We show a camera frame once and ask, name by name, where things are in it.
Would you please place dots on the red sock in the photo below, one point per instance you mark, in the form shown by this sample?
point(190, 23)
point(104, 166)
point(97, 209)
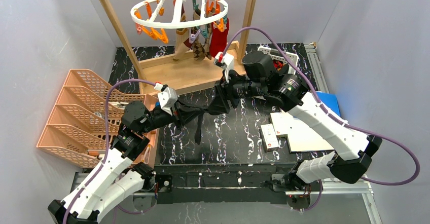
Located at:
point(219, 39)

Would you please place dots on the orange clothes peg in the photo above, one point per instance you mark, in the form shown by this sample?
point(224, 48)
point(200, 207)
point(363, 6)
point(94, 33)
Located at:
point(156, 35)

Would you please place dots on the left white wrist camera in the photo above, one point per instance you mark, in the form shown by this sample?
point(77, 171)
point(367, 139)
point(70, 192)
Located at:
point(167, 97)

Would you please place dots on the wooden hanger rack frame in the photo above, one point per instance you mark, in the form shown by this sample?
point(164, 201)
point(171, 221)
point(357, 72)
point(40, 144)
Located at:
point(185, 75)

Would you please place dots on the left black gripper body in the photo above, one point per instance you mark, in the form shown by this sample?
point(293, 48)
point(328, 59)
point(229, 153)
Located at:
point(179, 110)

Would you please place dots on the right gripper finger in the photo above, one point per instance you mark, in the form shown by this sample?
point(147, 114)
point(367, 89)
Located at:
point(218, 106)
point(220, 95)

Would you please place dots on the beige sock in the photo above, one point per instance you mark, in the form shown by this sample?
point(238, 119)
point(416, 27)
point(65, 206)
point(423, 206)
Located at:
point(182, 45)

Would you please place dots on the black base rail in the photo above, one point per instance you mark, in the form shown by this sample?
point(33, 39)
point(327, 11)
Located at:
point(216, 183)

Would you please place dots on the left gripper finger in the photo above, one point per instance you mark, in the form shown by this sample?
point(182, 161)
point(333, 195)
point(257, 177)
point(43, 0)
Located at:
point(183, 108)
point(186, 118)

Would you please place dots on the brown argyle sock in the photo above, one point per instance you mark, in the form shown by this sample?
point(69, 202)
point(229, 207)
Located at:
point(200, 50)

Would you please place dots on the peach mesh file organizer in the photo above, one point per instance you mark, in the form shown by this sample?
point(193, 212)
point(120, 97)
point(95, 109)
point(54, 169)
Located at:
point(79, 124)

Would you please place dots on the blue folder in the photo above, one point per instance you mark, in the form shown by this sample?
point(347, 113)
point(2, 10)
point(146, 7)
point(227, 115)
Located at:
point(330, 100)

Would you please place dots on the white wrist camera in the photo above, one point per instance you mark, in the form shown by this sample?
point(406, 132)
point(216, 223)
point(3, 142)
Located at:
point(226, 62)
point(167, 97)

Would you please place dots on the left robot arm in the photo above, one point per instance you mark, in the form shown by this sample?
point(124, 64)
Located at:
point(114, 178)

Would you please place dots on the black sock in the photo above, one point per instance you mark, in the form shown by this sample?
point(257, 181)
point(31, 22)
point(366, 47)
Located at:
point(198, 133)

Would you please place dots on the white flat board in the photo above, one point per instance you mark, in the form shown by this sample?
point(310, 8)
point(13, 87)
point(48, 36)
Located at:
point(299, 136)

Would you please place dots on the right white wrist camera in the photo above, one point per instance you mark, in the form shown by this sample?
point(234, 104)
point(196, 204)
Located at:
point(226, 62)

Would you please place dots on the small white red box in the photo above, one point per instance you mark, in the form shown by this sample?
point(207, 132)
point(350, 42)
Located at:
point(270, 141)

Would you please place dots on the striped sock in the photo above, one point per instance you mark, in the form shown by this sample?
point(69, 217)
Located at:
point(183, 21)

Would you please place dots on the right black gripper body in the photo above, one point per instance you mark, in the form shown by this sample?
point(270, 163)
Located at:
point(225, 95)

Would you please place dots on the white round clip hanger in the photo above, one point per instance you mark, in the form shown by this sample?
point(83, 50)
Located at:
point(176, 22)

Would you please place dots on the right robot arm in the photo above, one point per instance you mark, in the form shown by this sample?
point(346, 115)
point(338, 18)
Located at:
point(352, 150)

